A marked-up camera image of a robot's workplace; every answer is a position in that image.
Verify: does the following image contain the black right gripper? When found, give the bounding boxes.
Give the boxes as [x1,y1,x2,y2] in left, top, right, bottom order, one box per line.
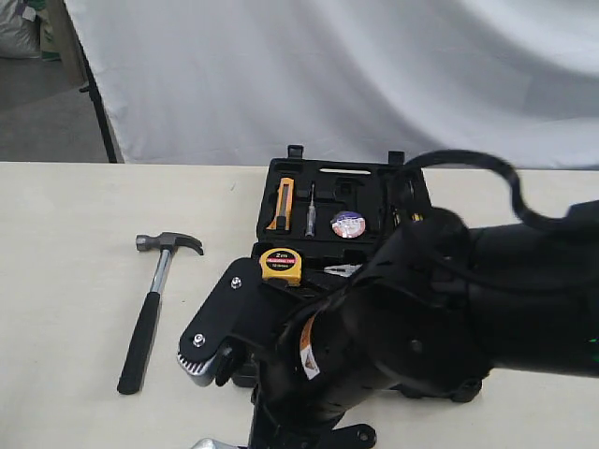
[249,289,487,448]

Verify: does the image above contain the black electrical tape roll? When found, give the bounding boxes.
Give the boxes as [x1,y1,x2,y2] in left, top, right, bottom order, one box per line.
[330,210,367,239]

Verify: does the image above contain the adjustable wrench black handle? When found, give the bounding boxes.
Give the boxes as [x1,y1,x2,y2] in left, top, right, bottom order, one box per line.
[192,438,228,449]

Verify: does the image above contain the claw hammer black grip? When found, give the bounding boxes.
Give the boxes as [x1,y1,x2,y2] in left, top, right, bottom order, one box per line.
[117,232,204,396]

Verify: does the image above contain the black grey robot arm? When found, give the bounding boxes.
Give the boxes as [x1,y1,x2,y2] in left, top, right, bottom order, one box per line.
[248,202,598,448]

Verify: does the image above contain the black plastic tool case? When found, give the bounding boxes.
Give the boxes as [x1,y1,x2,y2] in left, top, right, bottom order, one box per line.
[233,143,483,403]

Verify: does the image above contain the yellow tape measure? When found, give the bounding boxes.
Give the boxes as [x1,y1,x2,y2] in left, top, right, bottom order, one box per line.
[259,248,302,287]

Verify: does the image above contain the clear voltage tester screwdriver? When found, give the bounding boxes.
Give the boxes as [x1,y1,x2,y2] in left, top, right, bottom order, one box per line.
[304,182,316,238]

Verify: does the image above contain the large yellow black screwdriver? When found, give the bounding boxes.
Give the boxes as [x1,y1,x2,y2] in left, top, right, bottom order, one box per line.
[390,206,401,228]

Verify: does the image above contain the orange utility knife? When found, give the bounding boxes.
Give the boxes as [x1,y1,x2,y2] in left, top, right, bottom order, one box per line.
[266,177,295,231]

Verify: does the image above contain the white backdrop cloth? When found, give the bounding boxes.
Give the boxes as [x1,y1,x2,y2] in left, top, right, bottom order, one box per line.
[66,1,598,169]

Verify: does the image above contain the black backdrop stand pole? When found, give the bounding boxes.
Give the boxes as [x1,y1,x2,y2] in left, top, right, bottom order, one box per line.
[73,28,119,164]

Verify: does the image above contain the white sack in background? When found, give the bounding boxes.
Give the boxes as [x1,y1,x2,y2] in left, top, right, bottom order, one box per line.
[1,0,39,59]

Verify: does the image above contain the orange handled pliers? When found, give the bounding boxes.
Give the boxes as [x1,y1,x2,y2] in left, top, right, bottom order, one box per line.
[323,264,361,278]

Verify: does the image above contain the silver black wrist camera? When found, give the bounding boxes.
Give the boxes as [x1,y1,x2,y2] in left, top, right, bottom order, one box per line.
[177,257,285,387]

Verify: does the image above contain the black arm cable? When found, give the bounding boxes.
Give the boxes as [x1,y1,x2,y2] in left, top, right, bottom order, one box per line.
[387,149,599,291]

